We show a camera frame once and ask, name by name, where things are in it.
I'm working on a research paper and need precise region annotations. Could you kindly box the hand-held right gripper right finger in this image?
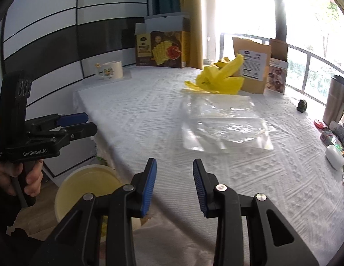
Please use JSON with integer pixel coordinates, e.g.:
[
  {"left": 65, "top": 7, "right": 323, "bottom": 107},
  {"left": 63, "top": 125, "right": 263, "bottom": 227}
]
[{"left": 193, "top": 159, "right": 319, "bottom": 266}]

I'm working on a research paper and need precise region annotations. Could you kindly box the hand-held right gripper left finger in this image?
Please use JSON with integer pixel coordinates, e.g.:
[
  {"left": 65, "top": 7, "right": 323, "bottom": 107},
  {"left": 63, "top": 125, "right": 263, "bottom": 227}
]
[{"left": 30, "top": 158, "right": 157, "bottom": 266}]

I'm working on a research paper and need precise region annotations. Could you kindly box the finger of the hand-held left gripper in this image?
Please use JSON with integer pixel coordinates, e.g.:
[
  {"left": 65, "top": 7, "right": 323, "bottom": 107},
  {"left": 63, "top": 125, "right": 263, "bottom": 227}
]
[
  {"left": 26, "top": 113, "right": 88, "bottom": 131},
  {"left": 51, "top": 122, "right": 98, "bottom": 145}
]

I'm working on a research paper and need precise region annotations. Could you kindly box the pale yellow plastic bucket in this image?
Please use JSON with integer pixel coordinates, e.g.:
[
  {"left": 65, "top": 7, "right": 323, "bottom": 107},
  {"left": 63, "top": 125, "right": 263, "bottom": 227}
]
[{"left": 54, "top": 164, "right": 142, "bottom": 244}]

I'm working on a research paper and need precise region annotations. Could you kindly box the clear plastic bag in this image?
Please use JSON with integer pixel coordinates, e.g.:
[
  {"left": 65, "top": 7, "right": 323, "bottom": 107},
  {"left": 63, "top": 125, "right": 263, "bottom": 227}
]
[{"left": 181, "top": 94, "right": 273, "bottom": 151}]

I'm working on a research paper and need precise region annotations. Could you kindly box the person's left forearm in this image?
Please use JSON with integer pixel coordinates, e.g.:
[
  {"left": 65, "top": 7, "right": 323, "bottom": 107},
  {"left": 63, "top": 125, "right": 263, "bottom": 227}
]
[{"left": 0, "top": 183, "right": 39, "bottom": 266}]

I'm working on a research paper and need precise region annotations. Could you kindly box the person's left hand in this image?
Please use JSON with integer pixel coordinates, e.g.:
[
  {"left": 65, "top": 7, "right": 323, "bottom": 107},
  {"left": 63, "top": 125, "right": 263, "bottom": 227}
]
[{"left": 0, "top": 159, "right": 43, "bottom": 198}]

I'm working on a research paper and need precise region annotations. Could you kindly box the white lace tablecloth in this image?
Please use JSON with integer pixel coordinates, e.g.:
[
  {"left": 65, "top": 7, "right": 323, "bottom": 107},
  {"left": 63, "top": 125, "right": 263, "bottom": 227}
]
[{"left": 73, "top": 66, "right": 344, "bottom": 266}]

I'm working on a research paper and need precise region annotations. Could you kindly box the white cartoon mug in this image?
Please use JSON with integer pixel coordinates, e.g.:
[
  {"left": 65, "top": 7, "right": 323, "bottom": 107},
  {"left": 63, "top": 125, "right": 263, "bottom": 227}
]
[{"left": 98, "top": 60, "right": 124, "bottom": 79}]

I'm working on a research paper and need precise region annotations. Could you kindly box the brown cracker box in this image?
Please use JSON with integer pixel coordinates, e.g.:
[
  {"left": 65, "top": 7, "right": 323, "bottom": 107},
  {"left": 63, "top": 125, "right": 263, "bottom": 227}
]
[{"left": 134, "top": 15, "right": 192, "bottom": 68}]

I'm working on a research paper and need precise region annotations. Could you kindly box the kraft paper pouch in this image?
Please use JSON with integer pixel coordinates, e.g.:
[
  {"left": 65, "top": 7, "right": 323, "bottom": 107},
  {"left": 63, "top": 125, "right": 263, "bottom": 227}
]
[{"left": 232, "top": 37, "right": 272, "bottom": 95}]

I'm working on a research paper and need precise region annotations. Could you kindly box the white earbud case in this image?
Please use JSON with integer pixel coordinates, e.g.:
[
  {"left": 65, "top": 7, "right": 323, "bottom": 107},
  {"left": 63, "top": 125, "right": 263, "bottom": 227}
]
[{"left": 326, "top": 145, "right": 344, "bottom": 170}]

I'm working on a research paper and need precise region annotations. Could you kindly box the small printed carton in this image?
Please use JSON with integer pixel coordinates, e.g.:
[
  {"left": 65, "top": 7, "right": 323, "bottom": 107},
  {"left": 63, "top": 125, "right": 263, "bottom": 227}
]
[{"left": 265, "top": 39, "right": 289, "bottom": 95}]

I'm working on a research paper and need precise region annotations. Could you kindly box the small colourful box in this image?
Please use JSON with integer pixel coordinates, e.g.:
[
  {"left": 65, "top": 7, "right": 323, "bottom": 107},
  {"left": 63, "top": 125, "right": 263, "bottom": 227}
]
[{"left": 320, "top": 130, "right": 344, "bottom": 153}]

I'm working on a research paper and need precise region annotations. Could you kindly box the balcony railing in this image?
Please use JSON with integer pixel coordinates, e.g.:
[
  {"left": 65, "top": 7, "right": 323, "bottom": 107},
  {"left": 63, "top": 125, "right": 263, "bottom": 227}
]
[{"left": 219, "top": 32, "right": 344, "bottom": 106}]

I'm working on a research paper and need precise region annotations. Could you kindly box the steel tumbler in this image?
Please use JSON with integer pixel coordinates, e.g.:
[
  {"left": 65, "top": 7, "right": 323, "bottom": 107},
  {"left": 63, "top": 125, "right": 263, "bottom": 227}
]
[{"left": 322, "top": 75, "right": 344, "bottom": 125}]

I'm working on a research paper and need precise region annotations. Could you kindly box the yellow curtain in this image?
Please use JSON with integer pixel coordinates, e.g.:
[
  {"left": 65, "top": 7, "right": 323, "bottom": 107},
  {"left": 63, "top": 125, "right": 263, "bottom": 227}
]
[{"left": 179, "top": 0, "right": 217, "bottom": 68}]

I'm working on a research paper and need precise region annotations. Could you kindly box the dark window frame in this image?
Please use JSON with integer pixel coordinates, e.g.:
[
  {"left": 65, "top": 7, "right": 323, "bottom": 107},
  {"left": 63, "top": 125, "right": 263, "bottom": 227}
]
[{"left": 270, "top": 0, "right": 283, "bottom": 41}]

